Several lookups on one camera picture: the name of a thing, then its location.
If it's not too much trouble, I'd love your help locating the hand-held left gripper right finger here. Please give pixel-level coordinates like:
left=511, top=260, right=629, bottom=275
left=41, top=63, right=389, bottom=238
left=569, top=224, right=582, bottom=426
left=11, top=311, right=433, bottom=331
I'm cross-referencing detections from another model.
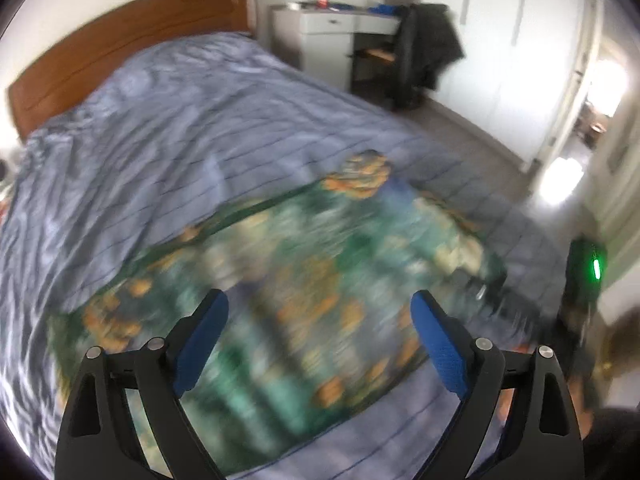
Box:
left=410, top=290, right=585, bottom=480

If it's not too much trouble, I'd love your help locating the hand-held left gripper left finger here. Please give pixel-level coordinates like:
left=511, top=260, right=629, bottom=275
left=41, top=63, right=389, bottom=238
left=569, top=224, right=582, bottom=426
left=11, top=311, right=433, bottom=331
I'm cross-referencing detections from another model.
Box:
left=54, top=289, right=230, bottom=480

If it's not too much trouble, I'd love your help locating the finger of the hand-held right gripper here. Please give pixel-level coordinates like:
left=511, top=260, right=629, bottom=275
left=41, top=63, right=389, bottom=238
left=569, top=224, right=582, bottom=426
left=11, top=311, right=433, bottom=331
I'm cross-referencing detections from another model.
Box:
left=467, top=280, right=553, bottom=322

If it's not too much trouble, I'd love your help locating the green printed padded jacket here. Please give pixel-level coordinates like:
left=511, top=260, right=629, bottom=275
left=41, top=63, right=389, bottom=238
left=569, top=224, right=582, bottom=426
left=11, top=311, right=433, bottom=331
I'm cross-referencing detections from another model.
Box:
left=52, top=149, right=508, bottom=476

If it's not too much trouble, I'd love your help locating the person's dark clothing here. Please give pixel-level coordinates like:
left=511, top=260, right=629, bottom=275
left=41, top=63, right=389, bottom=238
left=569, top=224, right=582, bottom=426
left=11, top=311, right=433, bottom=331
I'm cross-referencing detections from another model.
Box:
left=582, top=405, right=640, bottom=480

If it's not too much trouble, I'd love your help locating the bed with blue striped sheet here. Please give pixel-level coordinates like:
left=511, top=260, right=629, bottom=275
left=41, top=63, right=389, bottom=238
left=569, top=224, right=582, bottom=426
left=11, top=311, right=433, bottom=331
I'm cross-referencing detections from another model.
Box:
left=0, top=30, right=576, bottom=480

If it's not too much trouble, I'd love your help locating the white wardrobe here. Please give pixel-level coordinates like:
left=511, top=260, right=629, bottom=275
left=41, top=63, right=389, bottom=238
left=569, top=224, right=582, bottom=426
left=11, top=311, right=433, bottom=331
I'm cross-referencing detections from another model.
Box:
left=382, top=0, right=601, bottom=171

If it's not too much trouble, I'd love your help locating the dark jacket on chair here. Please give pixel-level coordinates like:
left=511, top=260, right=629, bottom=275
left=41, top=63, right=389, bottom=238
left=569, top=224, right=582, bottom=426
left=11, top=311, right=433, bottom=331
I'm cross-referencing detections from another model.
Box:
left=395, top=2, right=466, bottom=111

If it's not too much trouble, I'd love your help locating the white desk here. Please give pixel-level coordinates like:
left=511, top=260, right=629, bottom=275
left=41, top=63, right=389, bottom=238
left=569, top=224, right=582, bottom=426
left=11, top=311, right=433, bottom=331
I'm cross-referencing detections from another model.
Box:
left=270, top=2, right=406, bottom=93

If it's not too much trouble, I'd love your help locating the wooden headboard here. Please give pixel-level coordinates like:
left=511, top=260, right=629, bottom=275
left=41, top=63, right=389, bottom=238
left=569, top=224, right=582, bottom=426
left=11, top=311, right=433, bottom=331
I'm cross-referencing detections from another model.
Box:
left=6, top=0, right=258, bottom=141

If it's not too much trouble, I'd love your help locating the white door frame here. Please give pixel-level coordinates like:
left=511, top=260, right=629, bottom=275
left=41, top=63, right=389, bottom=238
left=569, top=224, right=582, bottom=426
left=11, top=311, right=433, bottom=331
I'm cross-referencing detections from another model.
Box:
left=532, top=0, right=608, bottom=181

